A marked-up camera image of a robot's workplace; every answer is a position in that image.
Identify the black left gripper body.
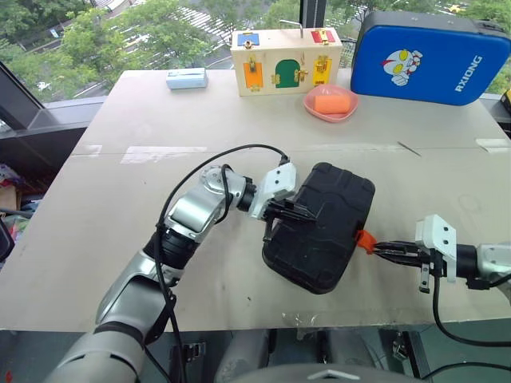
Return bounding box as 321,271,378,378
261,200,289,244

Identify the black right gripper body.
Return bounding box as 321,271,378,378
417,248,449,295

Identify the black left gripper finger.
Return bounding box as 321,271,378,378
277,211,313,225
283,202,317,223

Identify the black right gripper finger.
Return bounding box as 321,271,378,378
374,240,420,253
376,251,420,266

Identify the black plastic tool case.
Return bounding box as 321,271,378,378
261,161,378,296

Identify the blue cartoon print case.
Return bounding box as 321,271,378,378
350,10,511,107

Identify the metal clasp under table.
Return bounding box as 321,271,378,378
390,330,413,361

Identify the pink plastic dish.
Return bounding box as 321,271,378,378
303,83,361,124

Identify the grey rounded shape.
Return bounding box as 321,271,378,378
325,330,378,369
217,330,277,374

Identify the clear plastic scrap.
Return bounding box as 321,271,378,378
281,312,321,341

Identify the orange sponge roll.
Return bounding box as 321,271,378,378
313,93,353,116

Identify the dark grey curved hood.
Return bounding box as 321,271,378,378
215,362,433,383

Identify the light blue tissue box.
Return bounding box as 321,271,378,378
165,67,210,91

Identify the wooden lock puzzle box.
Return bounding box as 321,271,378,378
230,18,344,98

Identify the colourful cloth bundle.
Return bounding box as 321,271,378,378
0,163,30,193

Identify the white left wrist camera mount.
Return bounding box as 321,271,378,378
248,161,299,221

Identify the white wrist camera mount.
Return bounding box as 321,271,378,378
248,161,299,221
414,214,458,283

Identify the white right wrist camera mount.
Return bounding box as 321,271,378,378
414,214,458,283

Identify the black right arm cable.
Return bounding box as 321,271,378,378
422,274,511,383

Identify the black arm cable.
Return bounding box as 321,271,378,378
153,144,290,383
422,274,511,383

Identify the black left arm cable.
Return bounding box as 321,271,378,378
153,144,290,383

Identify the black bracket under table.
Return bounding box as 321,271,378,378
170,340,207,365

